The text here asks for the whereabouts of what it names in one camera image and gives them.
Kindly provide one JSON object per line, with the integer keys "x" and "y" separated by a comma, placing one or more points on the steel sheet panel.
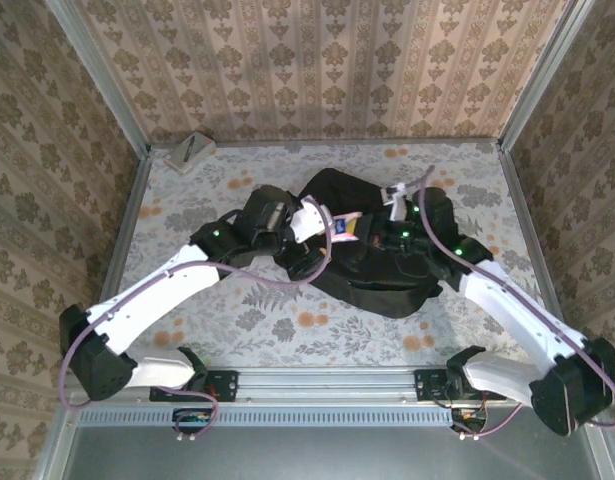
{"x": 312, "y": 455}

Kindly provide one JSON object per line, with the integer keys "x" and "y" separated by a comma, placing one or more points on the black backpack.
{"x": 377, "y": 295}

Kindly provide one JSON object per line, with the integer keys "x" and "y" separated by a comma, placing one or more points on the aluminium side rail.
{"x": 133, "y": 200}
{"x": 527, "y": 225}

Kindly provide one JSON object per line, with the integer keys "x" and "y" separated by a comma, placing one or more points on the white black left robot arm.
{"x": 157, "y": 295}

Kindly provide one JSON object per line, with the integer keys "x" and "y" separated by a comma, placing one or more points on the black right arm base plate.
{"x": 427, "y": 385}

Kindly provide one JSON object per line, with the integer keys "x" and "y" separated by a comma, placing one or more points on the grey case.
{"x": 187, "y": 155}

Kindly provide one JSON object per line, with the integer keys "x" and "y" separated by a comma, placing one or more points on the thin aluminium wall rail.
{"x": 437, "y": 143}

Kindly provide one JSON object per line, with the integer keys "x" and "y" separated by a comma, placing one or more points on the floral table cover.
{"x": 267, "y": 350}

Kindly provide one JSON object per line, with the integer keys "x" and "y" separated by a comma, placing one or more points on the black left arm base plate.
{"x": 224, "y": 385}

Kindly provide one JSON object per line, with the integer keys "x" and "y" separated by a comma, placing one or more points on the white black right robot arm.
{"x": 517, "y": 310}

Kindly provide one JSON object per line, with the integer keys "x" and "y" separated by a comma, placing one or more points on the aluminium frame rail with mounts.
{"x": 327, "y": 382}

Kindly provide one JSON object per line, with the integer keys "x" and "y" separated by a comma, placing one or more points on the aluminium corner post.
{"x": 544, "y": 75}
{"x": 104, "y": 75}

